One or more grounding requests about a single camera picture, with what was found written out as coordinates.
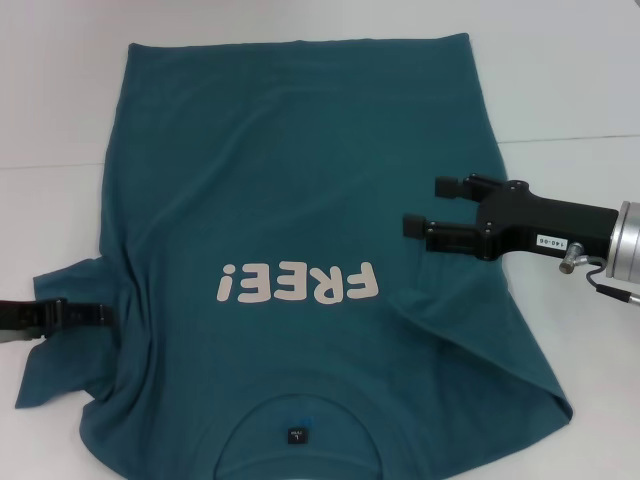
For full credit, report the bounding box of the teal blue printed t-shirt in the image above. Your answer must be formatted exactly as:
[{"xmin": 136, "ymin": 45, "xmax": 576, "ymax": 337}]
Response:
[{"xmin": 13, "ymin": 32, "xmax": 574, "ymax": 480}]

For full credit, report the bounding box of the right arm plug with cable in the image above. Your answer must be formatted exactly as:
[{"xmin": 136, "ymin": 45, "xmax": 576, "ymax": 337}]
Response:
[{"xmin": 557, "ymin": 241, "xmax": 640, "ymax": 305}]

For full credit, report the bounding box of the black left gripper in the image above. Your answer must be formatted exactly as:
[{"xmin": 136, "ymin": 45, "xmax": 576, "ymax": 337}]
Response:
[{"xmin": 0, "ymin": 297, "xmax": 118, "ymax": 347}]

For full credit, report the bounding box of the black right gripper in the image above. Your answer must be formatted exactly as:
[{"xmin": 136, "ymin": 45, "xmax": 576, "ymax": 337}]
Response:
[{"xmin": 402, "ymin": 172, "xmax": 620, "ymax": 263}]

